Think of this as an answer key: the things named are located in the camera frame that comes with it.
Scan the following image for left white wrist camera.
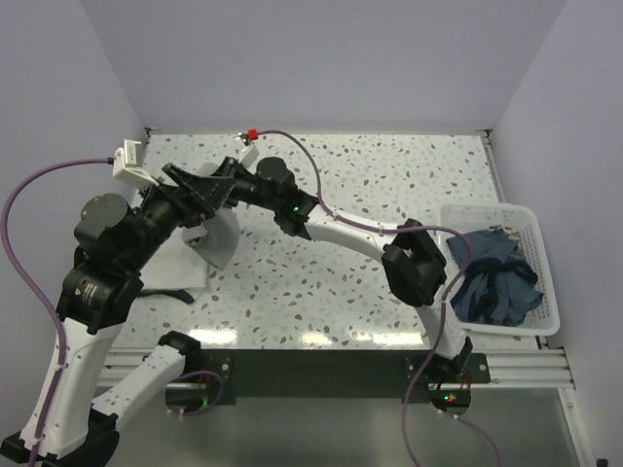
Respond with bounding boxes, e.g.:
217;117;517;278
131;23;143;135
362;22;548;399
112;139;157;190

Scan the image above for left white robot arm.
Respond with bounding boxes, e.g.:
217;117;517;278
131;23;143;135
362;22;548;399
1;165;236;466

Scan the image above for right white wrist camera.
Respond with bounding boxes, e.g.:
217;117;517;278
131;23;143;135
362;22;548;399
237;128;259;168

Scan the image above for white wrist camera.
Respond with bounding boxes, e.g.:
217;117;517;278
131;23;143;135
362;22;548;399
112;139;157;190
237;128;259;168

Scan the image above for white folded tank top stack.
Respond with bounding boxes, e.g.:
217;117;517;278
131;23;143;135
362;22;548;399
140;230;208;305

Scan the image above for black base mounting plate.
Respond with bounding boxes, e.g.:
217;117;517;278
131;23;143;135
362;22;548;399
165;349;492;411

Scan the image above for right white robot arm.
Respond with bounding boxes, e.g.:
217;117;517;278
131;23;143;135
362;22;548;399
214;158;473;382

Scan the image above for white plastic basket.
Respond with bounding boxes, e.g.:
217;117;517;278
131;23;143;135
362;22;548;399
436;202;560;337

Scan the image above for aluminium front rail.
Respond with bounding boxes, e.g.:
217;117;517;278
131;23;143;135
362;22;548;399
483;340;575;389

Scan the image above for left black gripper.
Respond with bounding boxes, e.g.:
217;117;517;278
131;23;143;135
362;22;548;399
124;161;237;270

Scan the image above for grey tank top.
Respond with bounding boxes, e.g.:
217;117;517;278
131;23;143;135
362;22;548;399
182;186;240;270

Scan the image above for dark blue tank tops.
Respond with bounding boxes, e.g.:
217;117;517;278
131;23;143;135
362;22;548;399
451;226;543;327

